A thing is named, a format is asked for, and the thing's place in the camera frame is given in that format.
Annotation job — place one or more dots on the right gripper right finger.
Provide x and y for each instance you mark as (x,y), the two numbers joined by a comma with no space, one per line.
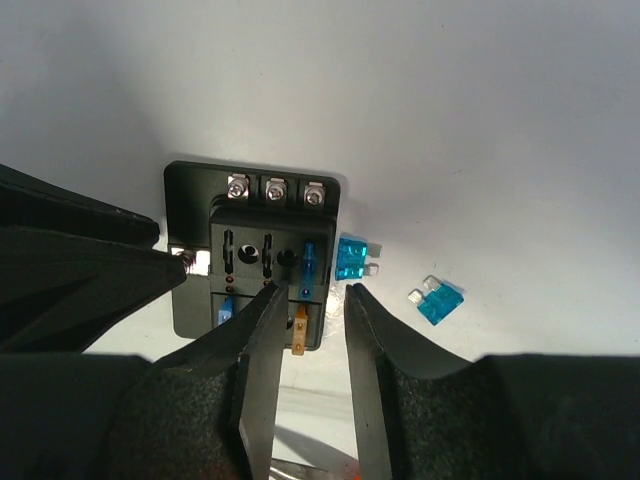
(415,403)

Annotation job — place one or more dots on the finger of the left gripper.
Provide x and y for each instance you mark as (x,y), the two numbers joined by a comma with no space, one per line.
(30,202)
(60,293)

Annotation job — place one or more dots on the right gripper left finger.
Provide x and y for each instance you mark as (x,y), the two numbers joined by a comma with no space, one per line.
(244,357)

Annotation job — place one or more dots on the orange blade fuse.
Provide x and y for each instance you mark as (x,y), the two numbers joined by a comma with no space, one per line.
(299,330)

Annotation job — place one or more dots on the blue blade fuse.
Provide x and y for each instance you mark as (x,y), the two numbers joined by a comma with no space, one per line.
(355,258)
(308,270)
(436,300)

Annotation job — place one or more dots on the black fuse box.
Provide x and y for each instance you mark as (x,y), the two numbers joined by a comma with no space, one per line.
(238,229)

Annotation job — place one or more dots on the blue fuse seated in box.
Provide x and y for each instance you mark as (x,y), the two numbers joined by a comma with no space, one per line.
(225,312)

